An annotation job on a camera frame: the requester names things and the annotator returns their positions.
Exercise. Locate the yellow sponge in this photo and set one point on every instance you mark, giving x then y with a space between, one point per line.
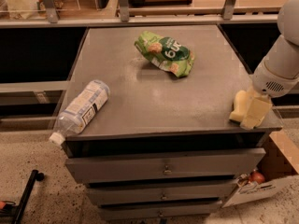
239 106

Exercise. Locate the green rice chip bag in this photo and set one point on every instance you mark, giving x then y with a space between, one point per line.
165 53

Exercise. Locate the metal shelf rail frame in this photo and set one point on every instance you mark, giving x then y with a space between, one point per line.
75 13

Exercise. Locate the black metal stand leg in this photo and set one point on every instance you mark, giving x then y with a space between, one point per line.
34 176

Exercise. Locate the grey drawer cabinet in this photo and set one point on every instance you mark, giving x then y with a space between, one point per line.
162 146

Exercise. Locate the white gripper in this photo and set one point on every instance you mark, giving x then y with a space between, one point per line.
270 82

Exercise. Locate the clear plastic water bottle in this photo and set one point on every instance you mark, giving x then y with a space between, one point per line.
79 113

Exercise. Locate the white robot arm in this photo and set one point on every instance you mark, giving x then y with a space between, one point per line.
286 47

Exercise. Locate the open cardboard box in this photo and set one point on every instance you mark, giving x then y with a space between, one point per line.
279 166

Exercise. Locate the red onion in box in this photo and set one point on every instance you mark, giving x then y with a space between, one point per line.
256 176

